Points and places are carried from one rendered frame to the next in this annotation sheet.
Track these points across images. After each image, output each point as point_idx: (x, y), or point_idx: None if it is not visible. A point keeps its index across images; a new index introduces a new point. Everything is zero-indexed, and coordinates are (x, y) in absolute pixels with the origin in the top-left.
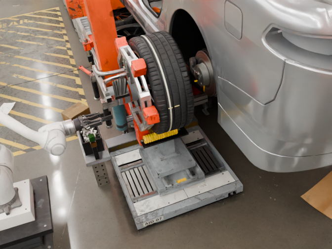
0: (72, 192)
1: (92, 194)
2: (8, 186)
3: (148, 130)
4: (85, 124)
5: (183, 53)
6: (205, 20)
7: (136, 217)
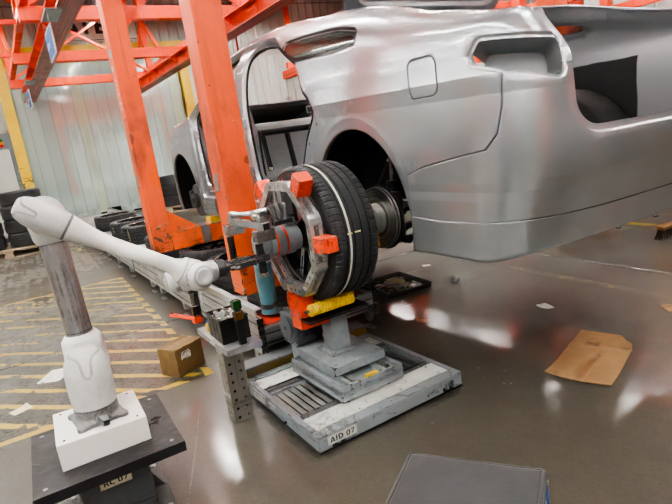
0: (194, 437)
1: (228, 433)
2: (109, 374)
3: (312, 301)
4: (233, 264)
5: None
6: (380, 115)
7: (315, 432)
